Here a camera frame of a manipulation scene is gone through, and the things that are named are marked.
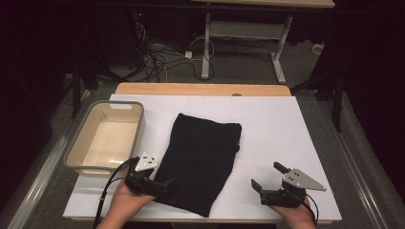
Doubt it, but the hand-held gripper black cable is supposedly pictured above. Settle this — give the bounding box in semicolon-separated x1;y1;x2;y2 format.
294;191;320;227
92;156;139;229

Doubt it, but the right hand-held gripper black cable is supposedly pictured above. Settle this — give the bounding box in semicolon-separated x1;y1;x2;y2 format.
294;191;320;227

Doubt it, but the dark knit vest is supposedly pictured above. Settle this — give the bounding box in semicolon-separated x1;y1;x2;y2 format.
154;113;243;219

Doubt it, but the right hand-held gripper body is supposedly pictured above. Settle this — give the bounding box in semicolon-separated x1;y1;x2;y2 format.
260;168;328;209

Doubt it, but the small pale box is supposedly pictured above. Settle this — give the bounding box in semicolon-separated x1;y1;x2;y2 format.
310;42;327;55

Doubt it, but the person's right hand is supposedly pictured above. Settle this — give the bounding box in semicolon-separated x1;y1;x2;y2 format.
267;198;315;224

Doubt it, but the white board sheet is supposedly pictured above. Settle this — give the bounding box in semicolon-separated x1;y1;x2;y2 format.
62;94;343;222

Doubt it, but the black stand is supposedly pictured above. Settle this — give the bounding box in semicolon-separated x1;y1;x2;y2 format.
70;58;100;119
289;68;347;134

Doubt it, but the beige plastic basin grey rim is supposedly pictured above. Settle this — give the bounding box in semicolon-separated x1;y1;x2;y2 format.
62;99;146;179

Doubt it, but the person's left hand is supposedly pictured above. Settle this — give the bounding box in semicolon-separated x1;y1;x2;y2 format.
105;181;158;224

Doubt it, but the black device with red light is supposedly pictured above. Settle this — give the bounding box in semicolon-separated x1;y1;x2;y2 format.
132;10;146;27

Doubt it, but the white-framed desk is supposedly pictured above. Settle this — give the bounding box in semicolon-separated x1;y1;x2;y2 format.
190;0;336;85

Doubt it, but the left hand-held gripper black cable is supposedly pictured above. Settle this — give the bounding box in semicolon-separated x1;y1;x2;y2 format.
92;156;139;229

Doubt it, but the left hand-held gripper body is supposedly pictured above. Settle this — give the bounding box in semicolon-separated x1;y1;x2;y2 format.
124;151;170;198

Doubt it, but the tangle of floor cables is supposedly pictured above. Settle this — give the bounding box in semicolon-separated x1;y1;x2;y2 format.
132;22;218;83

